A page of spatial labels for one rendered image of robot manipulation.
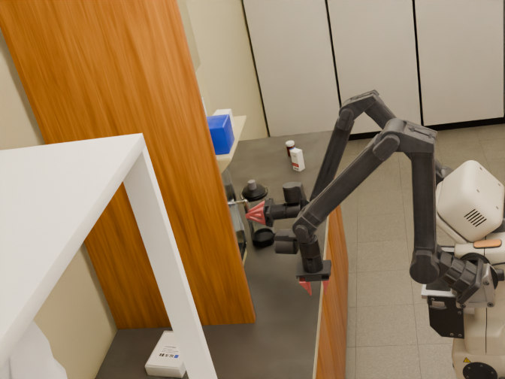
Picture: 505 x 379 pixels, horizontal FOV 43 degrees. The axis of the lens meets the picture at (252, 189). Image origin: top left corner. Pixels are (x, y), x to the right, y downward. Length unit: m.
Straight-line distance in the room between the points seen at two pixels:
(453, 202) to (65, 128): 1.11
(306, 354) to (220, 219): 0.48
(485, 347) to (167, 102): 1.20
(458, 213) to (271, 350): 0.70
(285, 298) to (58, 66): 1.05
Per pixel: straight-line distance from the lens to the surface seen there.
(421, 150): 1.58
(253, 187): 2.38
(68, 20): 1.78
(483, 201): 1.83
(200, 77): 2.10
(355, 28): 4.95
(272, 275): 2.32
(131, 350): 2.20
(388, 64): 5.04
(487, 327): 2.10
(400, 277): 3.75
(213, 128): 1.89
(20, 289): 0.67
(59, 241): 0.72
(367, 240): 4.07
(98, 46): 1.77
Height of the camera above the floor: 2.32
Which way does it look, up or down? 28 degrees down
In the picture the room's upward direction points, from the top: 13 degrees counter-clockwise
